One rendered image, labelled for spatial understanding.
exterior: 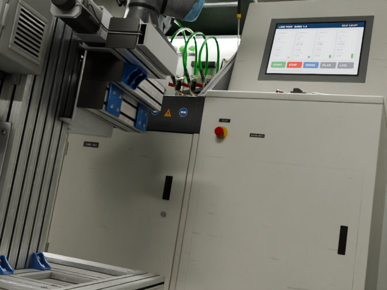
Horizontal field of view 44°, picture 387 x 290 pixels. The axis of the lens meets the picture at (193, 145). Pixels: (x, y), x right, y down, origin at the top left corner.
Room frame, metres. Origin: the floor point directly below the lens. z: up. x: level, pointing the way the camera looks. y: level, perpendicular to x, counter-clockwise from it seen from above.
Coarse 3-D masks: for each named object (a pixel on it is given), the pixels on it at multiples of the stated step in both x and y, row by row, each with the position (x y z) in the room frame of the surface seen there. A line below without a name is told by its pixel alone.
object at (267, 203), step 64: (320, 0) 2.13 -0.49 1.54; (384, 0) 2.01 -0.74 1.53; (256, 64) 2.15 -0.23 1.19; (384, 64) 1.92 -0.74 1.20; (256, 128) 1.85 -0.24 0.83; (320, 128) 1.75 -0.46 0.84; (384, 128) 1.84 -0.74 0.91; (192, 192) 1.95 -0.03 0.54; (256, 192) 1.83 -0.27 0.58; (320, 192) 1.73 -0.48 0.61; (192, 256) 1.93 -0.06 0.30; (256, 256) 1.82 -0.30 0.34; (320, 256) 1.72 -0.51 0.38
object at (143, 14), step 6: (126, 6) 1.59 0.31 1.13; (132, 6) 1.55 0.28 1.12; (138, 6) 1.55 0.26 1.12; (144, 6) 1.55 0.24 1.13; (150, 6) 1.56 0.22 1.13; (126, 12) 1.57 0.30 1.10; (132, 12) 1.55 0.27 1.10; (138, 12) 1.54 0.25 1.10; (144, 12) 1.55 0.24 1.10; (150, 12) 1.56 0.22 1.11; (156, 12) 1.58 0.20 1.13; (144, 18) 1.54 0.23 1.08; (150, 18) 1.55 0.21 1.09; (156, 18) 1.58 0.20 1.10; (156, 24) 1.57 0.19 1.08
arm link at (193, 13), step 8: (168, 0) 1.57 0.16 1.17; (176, 0) 1.58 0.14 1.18; (184, 0) 1.58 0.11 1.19; (192, 0) 1.59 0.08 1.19; (200, 0) 1.60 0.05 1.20; (168, 8) 1.59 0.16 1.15; (176, 8) 1.59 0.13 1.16; (184, 8) 1.60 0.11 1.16; (192, 8) 1.60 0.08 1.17; (200, 8) 1.60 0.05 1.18; (168, 16) 1.65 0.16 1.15; (176, 16) 1.63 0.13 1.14; (184, 16) 1.62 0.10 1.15; (192, 16) 1.62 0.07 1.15
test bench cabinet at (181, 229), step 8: (64, 144) 2.24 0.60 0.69; (192, 144) 1.96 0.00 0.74; (192, 152) 1.96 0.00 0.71; (192, 160) 1.96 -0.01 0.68; (192, 168) 1.96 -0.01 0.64; (192, 176) 1.96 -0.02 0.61; (56, 184) 2.24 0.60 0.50; (56, 192) 2.24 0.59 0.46; (184, 200) 1.96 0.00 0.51; (184, 208) 1.96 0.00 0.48; (184, 216) 1.96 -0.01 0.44; (48, 224) 2.24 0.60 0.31; (184, 224) 1.96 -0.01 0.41; (48, 232) 2.24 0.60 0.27; (176, 248) 1.96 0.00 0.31; (176, 256) 1.96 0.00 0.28; (176, 264) 1.96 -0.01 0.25; (176, 272) 1.96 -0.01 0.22; (176, 280) 1.96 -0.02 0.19
